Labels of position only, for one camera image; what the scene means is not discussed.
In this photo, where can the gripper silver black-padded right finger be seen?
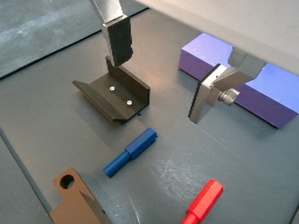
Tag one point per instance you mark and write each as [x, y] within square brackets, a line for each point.
[216, 87]

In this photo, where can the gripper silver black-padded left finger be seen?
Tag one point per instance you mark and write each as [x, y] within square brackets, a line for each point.
[116, 30]

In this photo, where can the brown block with hole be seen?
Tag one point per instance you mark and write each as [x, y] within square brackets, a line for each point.
[80, 207]

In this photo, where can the blue peg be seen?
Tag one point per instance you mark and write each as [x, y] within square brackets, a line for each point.
[130, 152]

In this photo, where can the red peg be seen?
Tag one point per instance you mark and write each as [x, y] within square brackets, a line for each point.
[204, 202]

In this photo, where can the black angled holder bracket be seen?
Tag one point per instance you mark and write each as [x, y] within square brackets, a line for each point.
[117, 93]

